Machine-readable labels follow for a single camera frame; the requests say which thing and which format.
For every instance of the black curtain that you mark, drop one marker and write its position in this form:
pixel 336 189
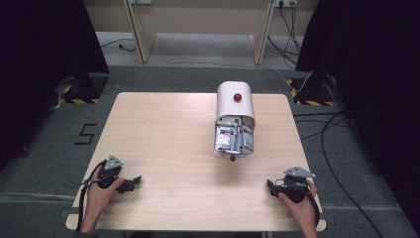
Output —
pixel 373 82
pixel 39 66

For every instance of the person's left hand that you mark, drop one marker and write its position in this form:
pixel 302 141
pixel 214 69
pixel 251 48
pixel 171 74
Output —
pixel 99 196

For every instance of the pile of silver packets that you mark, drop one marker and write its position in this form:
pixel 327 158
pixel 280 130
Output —
pixel 231 137

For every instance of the white rounded box red knob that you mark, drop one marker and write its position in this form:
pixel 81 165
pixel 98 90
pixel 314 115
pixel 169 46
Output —
pixel 232 105

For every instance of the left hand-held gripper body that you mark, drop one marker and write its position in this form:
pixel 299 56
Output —
pixel 110 170

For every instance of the white drawer with red knob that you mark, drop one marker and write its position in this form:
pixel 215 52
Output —
pixel 251 145

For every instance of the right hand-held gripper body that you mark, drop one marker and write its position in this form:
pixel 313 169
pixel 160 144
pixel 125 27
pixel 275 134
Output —
pixel 295 190

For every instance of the person's right hand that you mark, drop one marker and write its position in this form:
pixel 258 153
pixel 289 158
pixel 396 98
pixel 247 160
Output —
pixel 305 211

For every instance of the stand base with striped tape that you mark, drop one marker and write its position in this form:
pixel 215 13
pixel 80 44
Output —
pixel 312 91
pixel 85 89

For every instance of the white wall socket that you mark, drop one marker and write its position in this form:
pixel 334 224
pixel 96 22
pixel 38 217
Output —
pixel 285 2
pixel 141 1

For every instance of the light wooden desk frame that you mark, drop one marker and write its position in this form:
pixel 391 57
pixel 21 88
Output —
pixel 145 39

